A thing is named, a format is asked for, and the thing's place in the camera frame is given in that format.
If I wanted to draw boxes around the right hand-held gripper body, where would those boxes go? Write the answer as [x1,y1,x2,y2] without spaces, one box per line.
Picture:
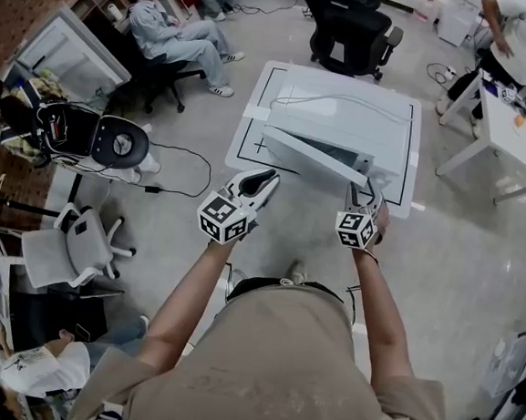
[332,205,381,252]

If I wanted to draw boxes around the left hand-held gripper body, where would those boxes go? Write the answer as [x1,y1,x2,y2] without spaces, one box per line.
[194,184,262,250]

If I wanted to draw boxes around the person's right forearm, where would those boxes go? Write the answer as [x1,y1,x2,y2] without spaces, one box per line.
[341,246,425,392]

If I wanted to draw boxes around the person's left forearm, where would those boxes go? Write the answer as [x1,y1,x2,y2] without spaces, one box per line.
[141,235,233,375]

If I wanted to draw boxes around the glass-door white fridge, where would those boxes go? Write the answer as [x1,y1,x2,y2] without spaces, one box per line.
[4,0,139,118]

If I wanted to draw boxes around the person's right hand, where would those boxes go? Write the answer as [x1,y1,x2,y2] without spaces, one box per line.
[368,198,394,253]

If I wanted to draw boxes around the person's white shoe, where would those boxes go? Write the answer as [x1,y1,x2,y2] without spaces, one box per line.
[286,259,310,285]

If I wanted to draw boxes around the person's black trousers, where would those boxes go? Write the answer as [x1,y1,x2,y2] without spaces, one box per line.
[227,273,346,310]

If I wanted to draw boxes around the white square table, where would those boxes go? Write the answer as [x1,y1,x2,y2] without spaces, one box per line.
[221,56,427,220]

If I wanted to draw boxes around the white office chair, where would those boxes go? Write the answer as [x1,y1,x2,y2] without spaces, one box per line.
[16,200,140,299]

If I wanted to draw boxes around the white small desk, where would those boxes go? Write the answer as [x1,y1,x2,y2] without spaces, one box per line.
[432,67,526,209]

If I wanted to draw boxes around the white power strip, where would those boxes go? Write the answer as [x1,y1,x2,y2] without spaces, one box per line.
[427,62,459,85]

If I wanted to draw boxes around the person's beige t-shirt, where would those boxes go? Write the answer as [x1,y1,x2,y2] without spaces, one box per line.
[68,265,460,420]

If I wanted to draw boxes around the spare hand-held gripper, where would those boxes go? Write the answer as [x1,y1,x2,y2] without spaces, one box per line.
[498,85,526,118]

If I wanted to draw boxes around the black backpack with round disc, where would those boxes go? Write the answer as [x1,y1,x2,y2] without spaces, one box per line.
[28,97,155,172]

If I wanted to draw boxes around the black office chair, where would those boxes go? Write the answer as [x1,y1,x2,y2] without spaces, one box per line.
[295,0,407,84]

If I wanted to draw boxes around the white storage box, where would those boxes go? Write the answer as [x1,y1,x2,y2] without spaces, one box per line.
[436,0,484,50]

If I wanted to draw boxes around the black coat rack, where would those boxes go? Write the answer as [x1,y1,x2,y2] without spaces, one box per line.
[0,167,84,221]

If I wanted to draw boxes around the white flat box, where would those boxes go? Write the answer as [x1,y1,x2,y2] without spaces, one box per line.
[479,323,526,402]

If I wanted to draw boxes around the wooden cubby shelf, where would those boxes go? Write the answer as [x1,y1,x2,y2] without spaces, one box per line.
[67,0,127,33]

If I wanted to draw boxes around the black floor cable with adapter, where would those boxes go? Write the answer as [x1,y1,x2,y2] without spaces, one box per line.
[131,140,215,200]

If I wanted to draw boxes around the thin white cable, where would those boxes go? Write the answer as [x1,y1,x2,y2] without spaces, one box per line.
[270,88,415,127]

